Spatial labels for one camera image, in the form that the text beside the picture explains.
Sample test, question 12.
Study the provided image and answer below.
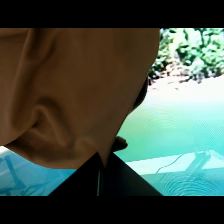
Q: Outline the brown T-shirt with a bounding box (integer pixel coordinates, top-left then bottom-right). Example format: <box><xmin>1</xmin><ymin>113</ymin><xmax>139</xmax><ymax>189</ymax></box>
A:
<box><xmin>0</xmin><ymin>27</ymin><xmax>162</xmax><ymax>170</ymax></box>

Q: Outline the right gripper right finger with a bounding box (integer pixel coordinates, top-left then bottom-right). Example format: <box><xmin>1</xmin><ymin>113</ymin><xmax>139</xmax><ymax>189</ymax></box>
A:
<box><xmin>99</xmin><ymin>152</ymin><xmax>164</xmax><ymax>197</ymax></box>

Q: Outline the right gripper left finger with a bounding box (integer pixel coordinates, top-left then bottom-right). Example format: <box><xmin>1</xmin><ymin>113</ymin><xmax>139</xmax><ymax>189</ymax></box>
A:
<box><xmin>49</xmin><ymin>152</ymin><xmax>101</xmax><ymax>197</ymax></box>

